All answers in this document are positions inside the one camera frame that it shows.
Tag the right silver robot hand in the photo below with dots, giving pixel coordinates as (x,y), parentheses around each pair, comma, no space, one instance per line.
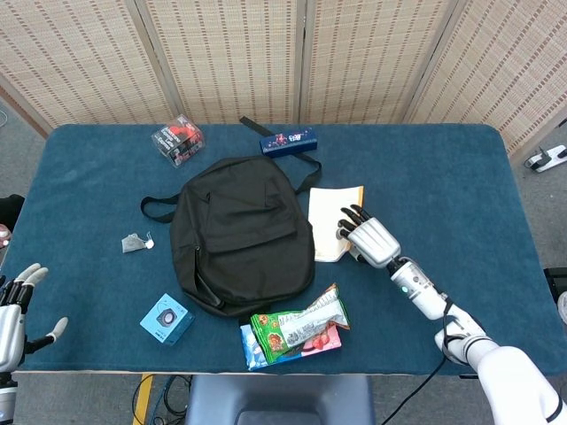
(374,241)

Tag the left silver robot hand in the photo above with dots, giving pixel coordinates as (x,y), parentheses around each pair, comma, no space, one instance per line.
(9,327)

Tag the white book yellow spine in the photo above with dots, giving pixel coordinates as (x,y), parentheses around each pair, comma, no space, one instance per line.
(325,221)

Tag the black backpack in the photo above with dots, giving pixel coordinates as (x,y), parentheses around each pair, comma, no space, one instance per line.
(239,230)

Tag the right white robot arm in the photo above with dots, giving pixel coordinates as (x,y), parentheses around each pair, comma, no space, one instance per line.
(509,367)

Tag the blue table cloth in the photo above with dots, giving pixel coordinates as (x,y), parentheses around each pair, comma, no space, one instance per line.
(421,177)

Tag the green snack bag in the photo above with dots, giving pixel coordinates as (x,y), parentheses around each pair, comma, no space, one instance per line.
(301,327)

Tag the black fabric object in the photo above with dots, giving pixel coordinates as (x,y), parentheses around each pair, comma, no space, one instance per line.
(11,210)

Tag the dark blue long box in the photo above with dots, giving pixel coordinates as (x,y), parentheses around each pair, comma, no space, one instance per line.
(288,141)

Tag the grey tea bag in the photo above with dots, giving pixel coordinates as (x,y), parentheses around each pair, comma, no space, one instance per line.
(130,243)

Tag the light blue speaker box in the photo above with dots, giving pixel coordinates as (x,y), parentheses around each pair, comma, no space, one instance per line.
(166,319)

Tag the blue pink Oreo box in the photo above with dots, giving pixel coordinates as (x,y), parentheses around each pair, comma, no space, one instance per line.
(252,350)

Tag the woven folding screen panel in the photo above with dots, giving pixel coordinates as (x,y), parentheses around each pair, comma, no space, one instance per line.
(75,57)
(509,66)
(367,57)
(230,57)

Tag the black box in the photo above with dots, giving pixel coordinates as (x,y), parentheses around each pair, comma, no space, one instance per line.
(557,283)

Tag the white screen foot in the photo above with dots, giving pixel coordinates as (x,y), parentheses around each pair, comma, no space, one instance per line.
(547,159)

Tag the clear plastic box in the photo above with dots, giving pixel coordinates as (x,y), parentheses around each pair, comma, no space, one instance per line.
(177,139)

